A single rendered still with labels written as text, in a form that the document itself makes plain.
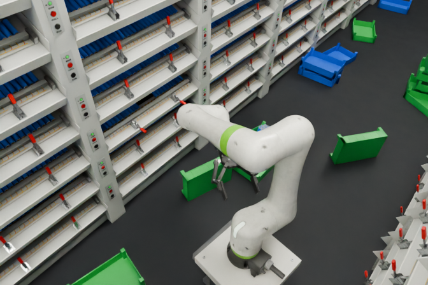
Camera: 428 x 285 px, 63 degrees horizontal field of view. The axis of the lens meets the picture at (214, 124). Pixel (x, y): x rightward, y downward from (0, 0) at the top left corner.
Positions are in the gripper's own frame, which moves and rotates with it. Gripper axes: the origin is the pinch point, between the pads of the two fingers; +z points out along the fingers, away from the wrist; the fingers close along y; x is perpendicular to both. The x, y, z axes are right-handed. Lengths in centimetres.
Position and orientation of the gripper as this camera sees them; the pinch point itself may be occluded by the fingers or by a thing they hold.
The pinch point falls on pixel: (241, 193)
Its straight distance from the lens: 138.2
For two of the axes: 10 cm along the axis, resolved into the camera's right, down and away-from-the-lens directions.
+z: 2.7, 8.6, -4.4
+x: -2.4, 5.0, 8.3
